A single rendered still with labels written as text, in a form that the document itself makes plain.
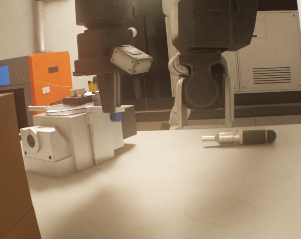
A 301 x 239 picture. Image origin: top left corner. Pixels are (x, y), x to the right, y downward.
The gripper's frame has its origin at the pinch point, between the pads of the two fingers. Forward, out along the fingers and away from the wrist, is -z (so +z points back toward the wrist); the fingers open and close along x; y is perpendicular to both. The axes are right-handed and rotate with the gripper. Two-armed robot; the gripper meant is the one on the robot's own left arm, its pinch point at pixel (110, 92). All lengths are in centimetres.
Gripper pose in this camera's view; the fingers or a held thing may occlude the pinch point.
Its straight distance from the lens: 57.1
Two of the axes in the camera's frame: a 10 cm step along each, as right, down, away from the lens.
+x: -5.5, 1.8, -8.2
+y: 8.3, 0.1, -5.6
